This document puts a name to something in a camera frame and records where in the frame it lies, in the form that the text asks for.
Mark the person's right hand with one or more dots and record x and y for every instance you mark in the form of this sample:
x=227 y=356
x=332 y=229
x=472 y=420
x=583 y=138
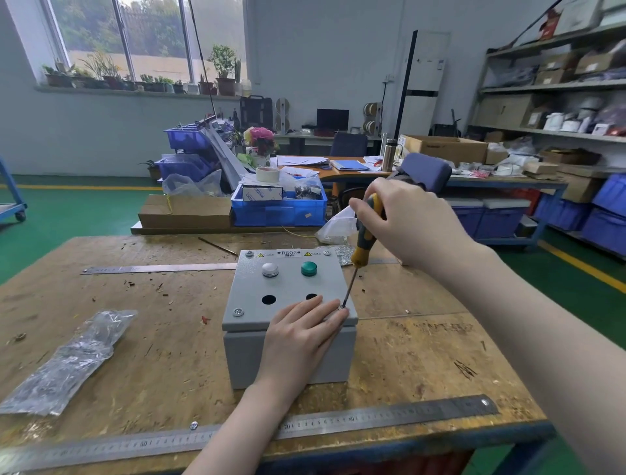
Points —
x=420 y=225

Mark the person's left hand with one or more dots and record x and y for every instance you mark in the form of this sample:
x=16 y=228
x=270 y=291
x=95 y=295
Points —
x=293 y=342

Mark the person's left fingers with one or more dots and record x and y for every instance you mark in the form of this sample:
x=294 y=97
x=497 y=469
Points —
x=323 y=315

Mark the person's right thumb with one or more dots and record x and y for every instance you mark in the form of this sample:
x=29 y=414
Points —
x=359 y=210

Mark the grey metal control box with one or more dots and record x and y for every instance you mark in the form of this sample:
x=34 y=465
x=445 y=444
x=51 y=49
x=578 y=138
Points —
x=254 y=337

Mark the person's left forearm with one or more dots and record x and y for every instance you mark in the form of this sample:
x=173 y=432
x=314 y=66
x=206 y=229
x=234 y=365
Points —
x=234 y=435

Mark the person's right forearm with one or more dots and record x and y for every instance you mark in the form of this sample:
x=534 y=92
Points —
x=547 y=352

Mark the white plastic bag of screws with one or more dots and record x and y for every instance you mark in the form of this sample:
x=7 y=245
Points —
x=337 y=227

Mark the orange wooden desk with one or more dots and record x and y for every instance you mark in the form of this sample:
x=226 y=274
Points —
x=342 y=175

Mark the silver foil parts bag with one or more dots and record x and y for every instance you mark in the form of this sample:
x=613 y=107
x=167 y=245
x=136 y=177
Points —
x=346 y=254

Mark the blue notebook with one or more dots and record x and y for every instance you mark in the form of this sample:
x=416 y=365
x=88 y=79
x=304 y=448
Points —
x=349 y=165

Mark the green push button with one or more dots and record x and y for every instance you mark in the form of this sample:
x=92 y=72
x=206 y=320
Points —
x=308 y=268

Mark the stainless steel thermos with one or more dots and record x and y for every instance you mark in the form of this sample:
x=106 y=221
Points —
x=389 y=155

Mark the dark office chair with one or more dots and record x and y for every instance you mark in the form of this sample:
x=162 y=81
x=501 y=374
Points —
x=348 y=145

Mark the white push button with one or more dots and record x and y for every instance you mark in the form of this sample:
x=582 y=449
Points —
x=270 y=269

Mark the white paper sheets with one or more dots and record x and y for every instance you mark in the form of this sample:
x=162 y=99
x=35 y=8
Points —
x=301 y=160

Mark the blue grey chair back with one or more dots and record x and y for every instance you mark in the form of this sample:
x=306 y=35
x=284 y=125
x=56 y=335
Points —
x=425 y=169

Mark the blue plastic crate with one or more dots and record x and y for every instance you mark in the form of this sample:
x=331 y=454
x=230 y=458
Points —
x=278 y=213

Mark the black monitor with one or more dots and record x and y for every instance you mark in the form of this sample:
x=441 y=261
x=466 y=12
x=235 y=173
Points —
x=332 y=120

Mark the roll of masking tape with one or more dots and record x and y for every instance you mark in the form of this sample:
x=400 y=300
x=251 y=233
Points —
x=268 y=174

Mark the white printed carton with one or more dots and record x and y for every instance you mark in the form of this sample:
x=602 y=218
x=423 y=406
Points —
x=262 y=193

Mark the open brown cardboard box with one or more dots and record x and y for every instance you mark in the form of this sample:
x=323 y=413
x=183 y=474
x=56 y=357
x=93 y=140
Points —
x=445 y=147

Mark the blue lidded storage bin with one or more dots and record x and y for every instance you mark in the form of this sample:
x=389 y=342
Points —
x=503 y=218
x=467 y=218

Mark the long steel ruler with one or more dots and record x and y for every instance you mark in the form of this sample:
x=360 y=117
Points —
x=391 y=415

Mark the pink flower bouquet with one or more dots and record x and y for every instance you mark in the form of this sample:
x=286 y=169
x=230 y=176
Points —
x=260 y=137

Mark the thin metal rod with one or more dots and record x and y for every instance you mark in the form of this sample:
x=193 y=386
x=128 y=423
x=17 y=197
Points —
x=217 y=246

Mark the white standing air conditioner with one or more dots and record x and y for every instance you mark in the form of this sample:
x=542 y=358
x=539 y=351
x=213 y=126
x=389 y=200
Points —
x=423 y=83

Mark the black tool case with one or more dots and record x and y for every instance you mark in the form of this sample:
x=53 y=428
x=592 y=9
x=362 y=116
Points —
x=256 y=112

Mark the blue framed work table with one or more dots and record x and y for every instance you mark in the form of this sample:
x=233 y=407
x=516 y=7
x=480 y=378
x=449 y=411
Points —
x=508 y=183

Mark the crumpled clear plastic bag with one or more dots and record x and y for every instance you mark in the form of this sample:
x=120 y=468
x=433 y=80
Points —
x=193 y=185

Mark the thin metal strip ruler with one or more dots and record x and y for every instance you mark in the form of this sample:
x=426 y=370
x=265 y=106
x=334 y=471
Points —
x=161 y=268

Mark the flat brown cardboard box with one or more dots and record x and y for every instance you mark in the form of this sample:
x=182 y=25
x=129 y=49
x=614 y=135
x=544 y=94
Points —
x=186 y=211

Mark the large brown cardboard box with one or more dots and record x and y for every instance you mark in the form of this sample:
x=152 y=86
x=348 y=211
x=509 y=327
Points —
x=503 y=111

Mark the stack of blue parts bins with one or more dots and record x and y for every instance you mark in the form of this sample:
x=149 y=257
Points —
x=186 y=147

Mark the blue storage crates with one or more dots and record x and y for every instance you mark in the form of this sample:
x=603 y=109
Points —
x=587 y=215

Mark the grey metal shelving unit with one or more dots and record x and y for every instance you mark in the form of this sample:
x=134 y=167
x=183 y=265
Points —
x=552 y=88

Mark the row of potted plants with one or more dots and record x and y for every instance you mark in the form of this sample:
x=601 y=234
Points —
x=146 y=81

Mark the clear plastic bag of parts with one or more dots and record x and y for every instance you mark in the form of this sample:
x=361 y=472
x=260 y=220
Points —
x=68 y=362

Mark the blue wheeled cart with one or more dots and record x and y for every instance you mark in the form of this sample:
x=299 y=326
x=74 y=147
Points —
x=12 y=205

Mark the window with metal frame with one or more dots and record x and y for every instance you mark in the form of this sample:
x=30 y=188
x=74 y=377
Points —
x=146 y=34

